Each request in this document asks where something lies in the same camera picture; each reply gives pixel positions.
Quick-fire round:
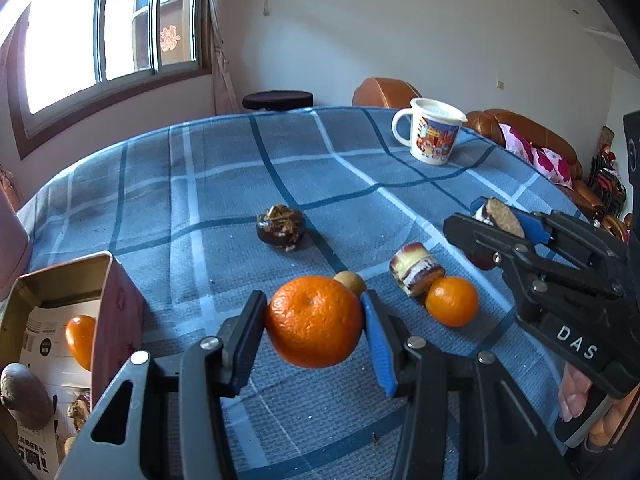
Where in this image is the brown leather sofa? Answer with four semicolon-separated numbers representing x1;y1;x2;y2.
465;109;633;241

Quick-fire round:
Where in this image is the cream cake roll slice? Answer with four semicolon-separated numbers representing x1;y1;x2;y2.
390;242;446;297

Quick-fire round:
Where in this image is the pink metal tin box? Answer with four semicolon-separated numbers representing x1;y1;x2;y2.
0;251;146;480

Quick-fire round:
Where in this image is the dark round stool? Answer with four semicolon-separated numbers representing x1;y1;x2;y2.
242;90;315;112

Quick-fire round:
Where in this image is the large orange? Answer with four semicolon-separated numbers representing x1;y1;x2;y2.
265;276;365;370

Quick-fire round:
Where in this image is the white cartoon mug with lid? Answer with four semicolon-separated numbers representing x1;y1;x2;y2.
391;97;468;166

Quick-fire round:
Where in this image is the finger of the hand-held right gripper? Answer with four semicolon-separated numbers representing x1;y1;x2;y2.
509;207;632;272
444;212;626;311

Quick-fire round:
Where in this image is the round brown-topped cake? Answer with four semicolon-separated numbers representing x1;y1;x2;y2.
472;197;526;271

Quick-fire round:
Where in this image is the brown leather armchair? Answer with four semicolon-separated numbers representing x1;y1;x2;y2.
352;77;423;110

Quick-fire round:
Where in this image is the dark chocolate pastry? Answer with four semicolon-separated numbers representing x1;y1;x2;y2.
256;204;307;252

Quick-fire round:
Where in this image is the pink electric kettle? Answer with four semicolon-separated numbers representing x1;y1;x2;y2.
0;187;32;311

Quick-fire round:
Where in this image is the dark cluttered rack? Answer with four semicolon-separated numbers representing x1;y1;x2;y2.
589;126;629;211

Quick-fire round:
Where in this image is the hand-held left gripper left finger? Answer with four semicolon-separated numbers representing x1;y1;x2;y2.
55;290;268;480

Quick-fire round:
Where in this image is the blue plaid tablecloth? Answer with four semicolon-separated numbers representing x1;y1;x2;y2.
15;105;626;480

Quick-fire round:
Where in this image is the pink curtain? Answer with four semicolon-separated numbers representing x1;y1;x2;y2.
204;0;241;116

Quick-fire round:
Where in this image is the small yellow fruit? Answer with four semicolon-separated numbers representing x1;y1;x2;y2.
332;270;367;297

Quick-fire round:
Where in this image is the sliding glass window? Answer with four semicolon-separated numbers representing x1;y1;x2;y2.
20;0;213;126

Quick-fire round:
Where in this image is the brown nut pastry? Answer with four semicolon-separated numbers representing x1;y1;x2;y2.
67;392;92;433

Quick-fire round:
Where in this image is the printed paper leaflet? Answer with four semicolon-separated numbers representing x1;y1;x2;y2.
10;300;96;480

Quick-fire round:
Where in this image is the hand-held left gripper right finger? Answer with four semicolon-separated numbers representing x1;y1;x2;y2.
360;290;571;480

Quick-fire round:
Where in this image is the person's right hand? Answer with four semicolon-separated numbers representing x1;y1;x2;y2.
556;362;640;456

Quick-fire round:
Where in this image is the purple brown fruit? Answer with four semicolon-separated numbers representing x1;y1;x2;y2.
0;362;54;432

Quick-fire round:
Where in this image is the pink floral cloth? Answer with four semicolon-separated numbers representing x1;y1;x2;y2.
497;122;573;191

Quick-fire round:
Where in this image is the small orange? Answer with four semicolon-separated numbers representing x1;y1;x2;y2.
425;276;480;328
65;315;97;372

